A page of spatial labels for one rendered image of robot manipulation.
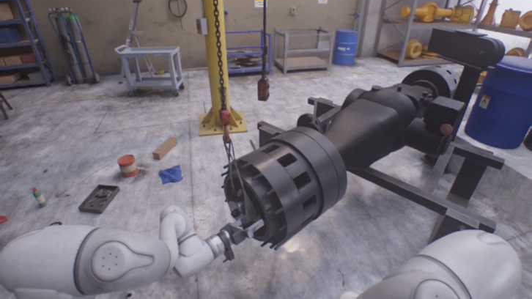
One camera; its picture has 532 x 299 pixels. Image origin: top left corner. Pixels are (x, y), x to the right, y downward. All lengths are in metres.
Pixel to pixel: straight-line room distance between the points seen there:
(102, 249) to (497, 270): 0.68
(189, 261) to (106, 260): 0.59
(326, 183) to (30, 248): 1.20
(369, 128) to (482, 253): 1.43
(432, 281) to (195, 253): 0.85
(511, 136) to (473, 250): 3.06
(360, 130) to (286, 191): 0.83
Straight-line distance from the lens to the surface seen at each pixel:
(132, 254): 0.56
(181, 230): 1.11
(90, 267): 0.58
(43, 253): 0.66
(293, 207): 1.32
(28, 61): 7.57
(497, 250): 0.62
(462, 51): 3.33
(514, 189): 3.41
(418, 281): 0.47
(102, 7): 7.21
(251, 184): 1.29
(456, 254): 0.57
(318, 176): 1.40
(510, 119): 3.51
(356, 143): 1.87
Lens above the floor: 1.90
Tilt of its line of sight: 30 degrees down
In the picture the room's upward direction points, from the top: straight up
